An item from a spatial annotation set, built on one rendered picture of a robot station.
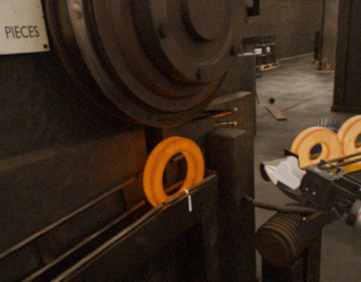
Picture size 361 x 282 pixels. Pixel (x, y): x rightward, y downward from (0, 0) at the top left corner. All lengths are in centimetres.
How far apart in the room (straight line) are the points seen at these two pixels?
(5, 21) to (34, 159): 24
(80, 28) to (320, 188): 54
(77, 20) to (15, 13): 14
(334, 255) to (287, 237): 89
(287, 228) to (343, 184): 32
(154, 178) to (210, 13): 36
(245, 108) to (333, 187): 51
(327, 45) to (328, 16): 69
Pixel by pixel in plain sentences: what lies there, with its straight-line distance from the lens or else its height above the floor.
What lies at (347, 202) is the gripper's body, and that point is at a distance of 75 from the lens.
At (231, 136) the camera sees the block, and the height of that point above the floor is 80.
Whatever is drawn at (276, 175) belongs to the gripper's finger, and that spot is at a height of 76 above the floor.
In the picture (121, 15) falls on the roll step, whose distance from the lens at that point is 60.
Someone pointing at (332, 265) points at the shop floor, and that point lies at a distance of 182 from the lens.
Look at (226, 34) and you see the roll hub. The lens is 75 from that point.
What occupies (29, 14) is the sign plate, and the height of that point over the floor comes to 112.
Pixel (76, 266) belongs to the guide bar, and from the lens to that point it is 67.
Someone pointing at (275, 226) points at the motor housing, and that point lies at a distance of 102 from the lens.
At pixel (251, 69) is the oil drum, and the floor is 74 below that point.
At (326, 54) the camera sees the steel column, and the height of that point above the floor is 44.
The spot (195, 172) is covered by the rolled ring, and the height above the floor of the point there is 74.
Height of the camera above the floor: 106
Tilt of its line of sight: 17 degrees down
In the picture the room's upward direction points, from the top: 5 degrees counter-clockwise
